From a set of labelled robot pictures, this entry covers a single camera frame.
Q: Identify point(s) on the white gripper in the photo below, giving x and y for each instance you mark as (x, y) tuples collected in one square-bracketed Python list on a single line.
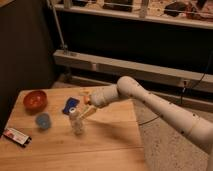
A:
[(99, 98)]

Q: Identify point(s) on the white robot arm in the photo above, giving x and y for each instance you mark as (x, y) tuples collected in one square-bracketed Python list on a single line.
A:
[(194, 128)]

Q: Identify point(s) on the blue flat object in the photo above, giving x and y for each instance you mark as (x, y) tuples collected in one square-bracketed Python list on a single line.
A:
[(71, 102)]

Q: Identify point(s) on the blue plastic cup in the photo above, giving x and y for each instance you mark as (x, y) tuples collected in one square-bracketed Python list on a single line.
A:
[(43, 121)]

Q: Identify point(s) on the orange bowl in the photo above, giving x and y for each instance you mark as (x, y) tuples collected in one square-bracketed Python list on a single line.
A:
[(35, 100)]

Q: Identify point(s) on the small flat snack pack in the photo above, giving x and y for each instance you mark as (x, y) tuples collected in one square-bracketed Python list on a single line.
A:
[(17, 136)]

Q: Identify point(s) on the metal diagonal rod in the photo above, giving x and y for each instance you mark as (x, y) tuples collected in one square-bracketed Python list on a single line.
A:
[(63, 45)]

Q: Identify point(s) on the upper shelf with clutter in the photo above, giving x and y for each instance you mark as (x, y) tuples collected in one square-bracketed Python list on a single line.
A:
[(175, 12)]

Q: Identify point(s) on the metal lower shelf rail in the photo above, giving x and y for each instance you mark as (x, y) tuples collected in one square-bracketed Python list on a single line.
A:
[(157, 74)]

